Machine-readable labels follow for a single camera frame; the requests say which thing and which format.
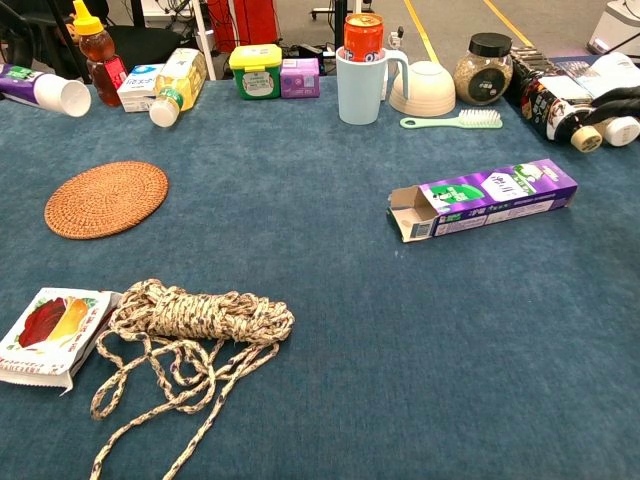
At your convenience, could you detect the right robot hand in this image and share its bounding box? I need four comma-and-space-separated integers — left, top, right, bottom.
583, 85, 640, 125

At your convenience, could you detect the purple toothpaste carton box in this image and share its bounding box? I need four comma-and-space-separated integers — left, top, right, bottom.
385, 158, 580, 244

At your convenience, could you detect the purple white toothpaste tube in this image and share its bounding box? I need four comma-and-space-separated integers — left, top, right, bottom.
0, 63, 93, 118

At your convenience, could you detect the small purple box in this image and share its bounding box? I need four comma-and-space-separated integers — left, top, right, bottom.
280, 57, 321, 100

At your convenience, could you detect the white blue carton box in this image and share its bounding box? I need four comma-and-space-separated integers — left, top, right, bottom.
116, 63, 166, 114

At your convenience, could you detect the white teal brochure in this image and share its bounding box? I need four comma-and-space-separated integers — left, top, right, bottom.
549, 52, 640, 101

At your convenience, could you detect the white grey machine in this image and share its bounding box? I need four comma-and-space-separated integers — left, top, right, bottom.
585, 0, 640, 56

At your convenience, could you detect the dark soy sauce bottle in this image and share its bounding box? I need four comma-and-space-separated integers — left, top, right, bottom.
509, 49, 604, 154

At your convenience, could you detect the black striped pack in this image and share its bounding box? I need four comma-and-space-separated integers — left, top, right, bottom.
509, 44, 557, 71

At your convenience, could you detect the glass jar black lid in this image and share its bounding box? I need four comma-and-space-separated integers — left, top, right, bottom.
453, 32, 515, 107

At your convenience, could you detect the mint green scrub brush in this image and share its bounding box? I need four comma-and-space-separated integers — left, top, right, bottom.
399, 108, 504, 131

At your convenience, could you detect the white ribbed bowl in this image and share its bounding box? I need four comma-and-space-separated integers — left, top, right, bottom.
388, 60, 457, 118

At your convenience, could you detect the light blue mug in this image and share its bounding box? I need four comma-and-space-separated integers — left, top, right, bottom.
335, 45, 410, 126

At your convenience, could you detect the orange soda can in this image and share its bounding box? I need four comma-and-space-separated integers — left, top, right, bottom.
343, 13, 385, 63

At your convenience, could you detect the black wheeled stand base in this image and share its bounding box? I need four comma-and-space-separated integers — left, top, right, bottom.
309, 0, 374, 21

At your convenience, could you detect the black power strip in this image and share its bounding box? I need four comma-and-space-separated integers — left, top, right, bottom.
292, 43, 337, 62

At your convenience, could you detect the green container yellow lid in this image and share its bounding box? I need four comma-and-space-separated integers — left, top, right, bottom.
228, 43, 283, 101

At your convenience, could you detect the red cabinet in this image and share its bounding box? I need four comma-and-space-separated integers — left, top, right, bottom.
206, 0, 282, 54

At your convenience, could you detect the blue velvet tablecloth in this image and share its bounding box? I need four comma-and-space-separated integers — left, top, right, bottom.
0, 74, 640, 480

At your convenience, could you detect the yellow drink bottle white cap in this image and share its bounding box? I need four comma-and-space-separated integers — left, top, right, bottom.
148, 47, 208, 129

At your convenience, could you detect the black office chair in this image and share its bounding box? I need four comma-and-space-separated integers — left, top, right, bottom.
0, 0, 187, 85

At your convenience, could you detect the honey bottle yellow cap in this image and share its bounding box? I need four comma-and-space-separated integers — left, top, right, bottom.
72, 0, 129, 108

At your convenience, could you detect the round woven rattan coaster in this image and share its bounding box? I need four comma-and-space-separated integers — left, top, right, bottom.
43, 160, 171, 241

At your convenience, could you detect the white snack packet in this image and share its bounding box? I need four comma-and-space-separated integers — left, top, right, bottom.
0, 286, 124, 397

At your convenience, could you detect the white metal post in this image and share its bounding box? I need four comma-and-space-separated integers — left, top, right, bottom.
191, 0, 218, 81

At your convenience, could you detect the beige braided rope bundle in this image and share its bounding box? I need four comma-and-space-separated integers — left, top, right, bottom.
88, 278, 296, 480

